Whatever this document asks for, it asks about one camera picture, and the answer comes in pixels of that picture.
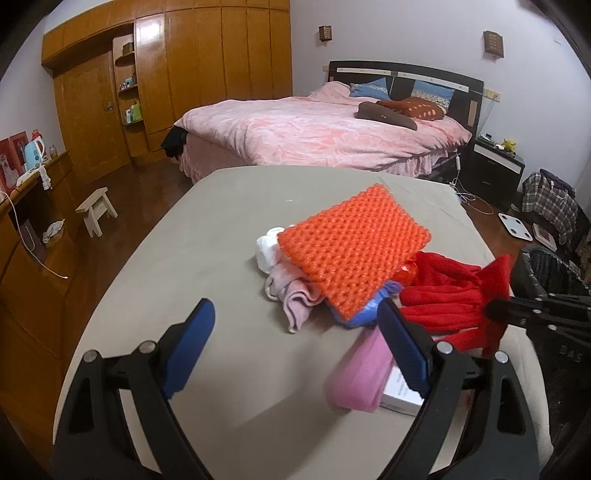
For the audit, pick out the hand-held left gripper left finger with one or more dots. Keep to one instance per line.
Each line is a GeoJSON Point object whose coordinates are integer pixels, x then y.
{"type": "Point", "coordinates": [187, 350]}

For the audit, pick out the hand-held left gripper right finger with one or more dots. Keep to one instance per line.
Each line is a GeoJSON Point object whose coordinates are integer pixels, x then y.
{"type": "Point", "coordinates": [406, 350]}

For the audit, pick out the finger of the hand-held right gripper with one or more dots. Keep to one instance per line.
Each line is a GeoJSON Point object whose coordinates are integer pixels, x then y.
{"type": "Point", "coordinates": [554, 301]}
{"type": "Point", "coordinates": [521, 316]}

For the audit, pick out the trash bin with black liner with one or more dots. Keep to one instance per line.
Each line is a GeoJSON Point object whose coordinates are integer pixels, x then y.
{"type": "Point", "coordinates": [540, 272]}

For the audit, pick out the blue plastic bag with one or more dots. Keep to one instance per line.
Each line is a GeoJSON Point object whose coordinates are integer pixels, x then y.
{"type": "Point", "coordinates": [369, 309]}

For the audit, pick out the red fleece cloth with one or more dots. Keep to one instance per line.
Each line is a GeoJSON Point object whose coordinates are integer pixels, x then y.
{"type": "Point", "coordinates": [443, 295]}

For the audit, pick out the red plastic bag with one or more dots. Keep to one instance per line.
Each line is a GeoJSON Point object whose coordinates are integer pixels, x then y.
{"type": "Point", "coordinates": [408, 272]}

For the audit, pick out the pale pink towel cloth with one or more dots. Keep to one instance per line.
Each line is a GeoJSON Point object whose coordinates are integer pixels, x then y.
{"type": "Point", "coordinates": [295, 295]}

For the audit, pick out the white flat box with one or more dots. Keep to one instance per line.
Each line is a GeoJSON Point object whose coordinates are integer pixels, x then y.
{"type": "Point", "coordinates": [397, 392]}

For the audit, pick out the pink foam sleeve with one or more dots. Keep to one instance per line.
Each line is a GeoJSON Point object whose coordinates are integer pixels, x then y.
{"type": "Point", "coordinates": [358, 374]}

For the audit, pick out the small framed floor scale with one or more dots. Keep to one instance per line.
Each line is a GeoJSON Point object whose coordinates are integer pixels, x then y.
{"type": "Point", "coordinates": [545, 237]}

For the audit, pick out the white bathroom scale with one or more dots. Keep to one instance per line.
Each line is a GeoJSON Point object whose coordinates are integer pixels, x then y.
{"type": "Point", "coordinates": [516, 226]}

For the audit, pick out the plaid bag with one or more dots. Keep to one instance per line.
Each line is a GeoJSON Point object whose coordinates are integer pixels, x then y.
{"type": "Point", "coordinates": [549, 203]}

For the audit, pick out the white crumpled cloth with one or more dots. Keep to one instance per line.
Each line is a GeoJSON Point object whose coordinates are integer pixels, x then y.
{"type": "Point", "coordinates": [268, 251]}

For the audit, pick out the black and white nightstand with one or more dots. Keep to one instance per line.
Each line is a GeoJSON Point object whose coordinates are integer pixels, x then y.
{"type": "Point", "coordinates": [494, 175]}

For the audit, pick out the yellow plush toy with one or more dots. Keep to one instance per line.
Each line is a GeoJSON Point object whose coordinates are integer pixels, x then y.
{"type": "Point", "coordinates": [509, 145]}

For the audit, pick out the wooden side cabinet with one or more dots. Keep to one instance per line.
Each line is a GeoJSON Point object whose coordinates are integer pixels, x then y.
{"type": "Point", "coordinates": [27, 286]}

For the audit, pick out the small white wooden stool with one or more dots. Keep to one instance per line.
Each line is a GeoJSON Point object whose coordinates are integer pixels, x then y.
{"type": "Point", "coordinates": [94, 205]}

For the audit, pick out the black cloth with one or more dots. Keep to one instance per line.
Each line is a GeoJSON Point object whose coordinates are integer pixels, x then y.
{"type": "Point", "coordinates": [174, 141]}

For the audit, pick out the dark bed headboard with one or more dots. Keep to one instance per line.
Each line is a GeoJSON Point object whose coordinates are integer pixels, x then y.
{"type": "Point", "coordinates": [466, 94]}

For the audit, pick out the brown dotted pillow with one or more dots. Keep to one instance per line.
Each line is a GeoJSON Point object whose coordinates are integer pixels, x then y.
{"type": "Point", "coordinates": [422, 110]}

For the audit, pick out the brown cushion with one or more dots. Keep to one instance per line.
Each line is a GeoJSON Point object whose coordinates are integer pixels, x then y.
{"type": "Point", "coordinates": [383, 115]}

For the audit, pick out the blue pillow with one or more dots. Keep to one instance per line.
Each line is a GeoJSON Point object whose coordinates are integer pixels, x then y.
{"type": "Point", "coordinates": [434, 94]}
{"type": "Point", "coordinates": [369, 88]}

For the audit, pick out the bed with pink cover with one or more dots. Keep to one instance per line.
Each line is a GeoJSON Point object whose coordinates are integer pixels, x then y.
{"type": "Point", "coordinates": [295, 134]}

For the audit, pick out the green bottle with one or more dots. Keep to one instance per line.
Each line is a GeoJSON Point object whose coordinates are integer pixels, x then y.
{"type": "Point", "coordinates": [135, 113]}

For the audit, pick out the light blue kettle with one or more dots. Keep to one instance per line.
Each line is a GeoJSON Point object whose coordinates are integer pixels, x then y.
{"type": "Point", "coordinates": [33, 154]}

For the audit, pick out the red picture box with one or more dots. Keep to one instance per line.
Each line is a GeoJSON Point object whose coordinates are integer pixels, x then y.
{"type": "Point", "coordinates": [11, 161]}

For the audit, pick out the wooden wardrobe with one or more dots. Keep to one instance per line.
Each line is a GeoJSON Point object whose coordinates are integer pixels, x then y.
{"type": "Point", "coordinates": [198, 60]}

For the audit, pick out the wall outlet strip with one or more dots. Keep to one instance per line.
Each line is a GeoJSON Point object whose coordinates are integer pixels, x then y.
{"type": "Point", "coordinates": [491, 94]}

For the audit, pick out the wooden wall lamp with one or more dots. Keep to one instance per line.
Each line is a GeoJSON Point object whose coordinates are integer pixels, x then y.
{"type": "Point", "coordinates": [493, 44]}
{"type": "Point", "coordinates": [325, 33]}

